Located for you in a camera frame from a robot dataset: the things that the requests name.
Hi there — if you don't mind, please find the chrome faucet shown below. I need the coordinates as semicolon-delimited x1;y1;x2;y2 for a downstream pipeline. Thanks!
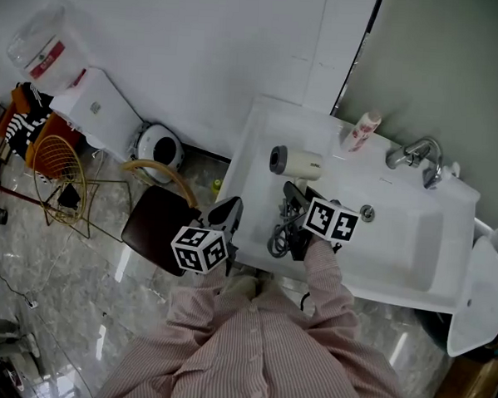
383;134;446;192

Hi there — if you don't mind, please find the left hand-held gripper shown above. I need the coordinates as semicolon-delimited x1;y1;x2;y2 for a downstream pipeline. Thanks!
169;193;245;277

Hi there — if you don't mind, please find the white robot vacuum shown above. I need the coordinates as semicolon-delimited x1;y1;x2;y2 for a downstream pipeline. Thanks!
131;120;188;186

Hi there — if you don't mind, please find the orange armchair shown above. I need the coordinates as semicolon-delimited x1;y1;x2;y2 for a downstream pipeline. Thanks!
7;85;87;179

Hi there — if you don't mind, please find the white hair dryer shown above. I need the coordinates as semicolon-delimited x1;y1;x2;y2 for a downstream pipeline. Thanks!
268;144;326;195

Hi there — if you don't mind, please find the person's striped shirt torso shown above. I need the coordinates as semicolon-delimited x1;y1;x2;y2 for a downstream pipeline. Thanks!
92;268;420;398

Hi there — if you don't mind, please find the grey cable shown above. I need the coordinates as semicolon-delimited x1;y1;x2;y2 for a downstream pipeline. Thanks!
266;197;307;260

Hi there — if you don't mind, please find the white oval panel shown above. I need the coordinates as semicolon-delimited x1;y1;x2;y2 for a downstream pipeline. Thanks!
446;233;498;360

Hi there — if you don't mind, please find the white floor appliance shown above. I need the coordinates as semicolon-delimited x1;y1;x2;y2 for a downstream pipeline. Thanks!
0;317;44;398

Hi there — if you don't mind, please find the person's right forearm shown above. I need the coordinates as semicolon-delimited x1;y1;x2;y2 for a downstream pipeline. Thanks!
297;238;367;351

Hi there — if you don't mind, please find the wooden chair with dark seat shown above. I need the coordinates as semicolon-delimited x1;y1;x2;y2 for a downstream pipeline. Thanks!
118;158;206;279

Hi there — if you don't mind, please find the white water dispenser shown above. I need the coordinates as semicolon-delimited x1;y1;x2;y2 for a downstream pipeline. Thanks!
47;65;146;165

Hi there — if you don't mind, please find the person's left forearm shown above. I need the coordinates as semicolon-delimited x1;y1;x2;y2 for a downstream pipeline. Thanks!
169;264;230;340

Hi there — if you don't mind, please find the black and white striped cloth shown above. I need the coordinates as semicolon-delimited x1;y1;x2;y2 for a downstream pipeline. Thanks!
3;81;56;156

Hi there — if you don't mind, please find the pink patterned bottle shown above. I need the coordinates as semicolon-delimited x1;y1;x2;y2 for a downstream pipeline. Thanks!
338;108;382;155

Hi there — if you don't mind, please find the gold wire chair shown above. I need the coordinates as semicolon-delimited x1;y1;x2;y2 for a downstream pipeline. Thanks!
29;134;141;242

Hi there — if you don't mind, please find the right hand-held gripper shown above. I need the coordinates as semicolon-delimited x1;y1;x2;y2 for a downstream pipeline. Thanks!
279;181;362;265

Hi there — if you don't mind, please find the clear water jug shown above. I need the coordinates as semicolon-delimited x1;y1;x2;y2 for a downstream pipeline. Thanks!
4;0;91;95

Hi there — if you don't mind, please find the black bin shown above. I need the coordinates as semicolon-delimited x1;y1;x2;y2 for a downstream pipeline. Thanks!
411;308;456;356

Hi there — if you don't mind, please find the white ceramic sink basin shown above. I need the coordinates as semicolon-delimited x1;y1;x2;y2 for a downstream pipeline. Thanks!
218;91;487;317

